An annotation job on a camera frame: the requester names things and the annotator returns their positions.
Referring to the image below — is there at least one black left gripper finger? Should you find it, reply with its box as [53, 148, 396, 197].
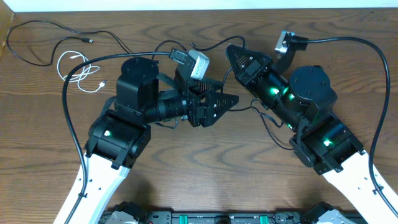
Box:
[189, 77, 222, 95]
[203, 91, 239, 127]

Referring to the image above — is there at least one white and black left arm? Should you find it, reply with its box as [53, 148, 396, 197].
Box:
[55, 57, 239, 223]

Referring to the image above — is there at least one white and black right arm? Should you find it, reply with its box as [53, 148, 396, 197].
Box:
[226, 43, 397, 223]

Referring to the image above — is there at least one brown cardboard panel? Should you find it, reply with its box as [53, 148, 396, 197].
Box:
[0, 0, 14, 55]

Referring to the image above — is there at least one black right camera cable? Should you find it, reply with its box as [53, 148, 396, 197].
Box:
[290, 35, 398, 212]

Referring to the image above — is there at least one black camera cable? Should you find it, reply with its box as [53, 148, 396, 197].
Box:
[290, 35, 398, 212]
[62, 51, 174, 224]

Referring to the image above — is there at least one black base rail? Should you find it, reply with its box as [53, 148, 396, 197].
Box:
[98, 202, 366, 224]

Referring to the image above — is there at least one black left camera cable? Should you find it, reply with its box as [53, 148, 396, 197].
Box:
[62, 51, 174, 224]

